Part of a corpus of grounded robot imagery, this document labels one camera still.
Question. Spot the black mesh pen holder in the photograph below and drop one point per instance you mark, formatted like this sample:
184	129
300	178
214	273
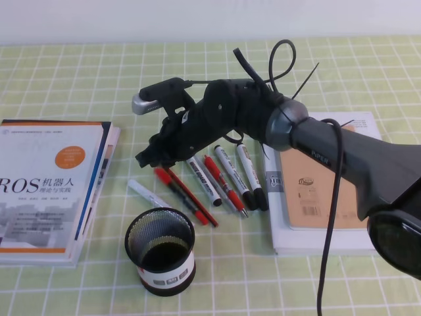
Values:
160	242

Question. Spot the black cap whiteboard marker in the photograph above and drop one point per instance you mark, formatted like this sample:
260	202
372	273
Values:
204	182

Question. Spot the white pen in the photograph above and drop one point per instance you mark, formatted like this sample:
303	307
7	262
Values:
155	200

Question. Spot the ROS textbook white cover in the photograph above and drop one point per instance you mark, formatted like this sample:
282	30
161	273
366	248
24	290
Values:
42	184

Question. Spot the large white book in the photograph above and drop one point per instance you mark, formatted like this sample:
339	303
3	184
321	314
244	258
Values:
288	241

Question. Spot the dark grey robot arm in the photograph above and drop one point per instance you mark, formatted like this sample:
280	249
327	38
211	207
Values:
386	176

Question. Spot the red gel pen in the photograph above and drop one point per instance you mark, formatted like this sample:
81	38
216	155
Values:
229	192

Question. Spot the white black marker middle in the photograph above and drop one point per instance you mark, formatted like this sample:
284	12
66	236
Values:
248	197

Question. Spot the red pencil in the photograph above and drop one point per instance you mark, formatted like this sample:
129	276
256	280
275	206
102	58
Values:
200	206

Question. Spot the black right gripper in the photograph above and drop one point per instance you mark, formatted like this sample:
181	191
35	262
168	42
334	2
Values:
226	105

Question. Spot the red cap marker pen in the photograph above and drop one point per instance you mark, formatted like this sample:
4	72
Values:
165	178

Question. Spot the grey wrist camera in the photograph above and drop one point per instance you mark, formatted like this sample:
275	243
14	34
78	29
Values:
169	94

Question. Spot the green checked tablecloth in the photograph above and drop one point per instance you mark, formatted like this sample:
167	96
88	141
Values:
238	272

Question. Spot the white black marker right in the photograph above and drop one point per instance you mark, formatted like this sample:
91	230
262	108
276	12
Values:
258	193

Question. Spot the tan kraft notebook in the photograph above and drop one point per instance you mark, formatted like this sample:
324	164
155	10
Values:
308	189

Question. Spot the white black marker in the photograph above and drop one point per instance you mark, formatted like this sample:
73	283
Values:
248	197
258	193

